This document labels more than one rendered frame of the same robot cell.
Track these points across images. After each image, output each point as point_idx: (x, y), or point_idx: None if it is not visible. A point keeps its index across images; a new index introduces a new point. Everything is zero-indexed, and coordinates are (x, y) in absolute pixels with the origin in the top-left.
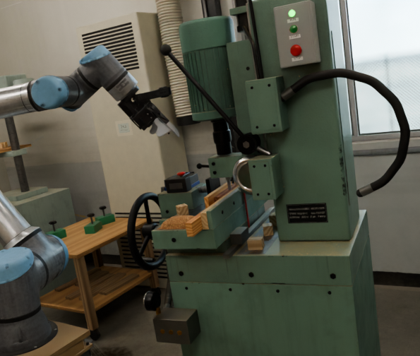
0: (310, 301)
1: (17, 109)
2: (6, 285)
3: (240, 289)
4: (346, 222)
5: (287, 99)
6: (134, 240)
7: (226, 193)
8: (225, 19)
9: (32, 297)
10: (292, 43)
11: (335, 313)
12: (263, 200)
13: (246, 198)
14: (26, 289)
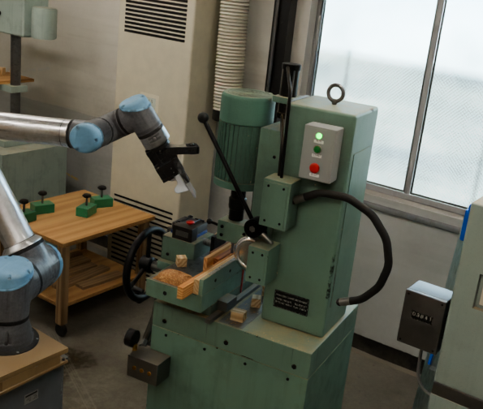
0: (269, 381)
1: (52, 142)
2: (5, 293)
3: (213, 352)
4: (321, 321)
5: None
6: (129, 273)
7: (228, 255)
8: (267, 102)
9: (24, 307)
10: (313, 161)
11: (288, 397)
12: None
13: None
14: (21, 299)
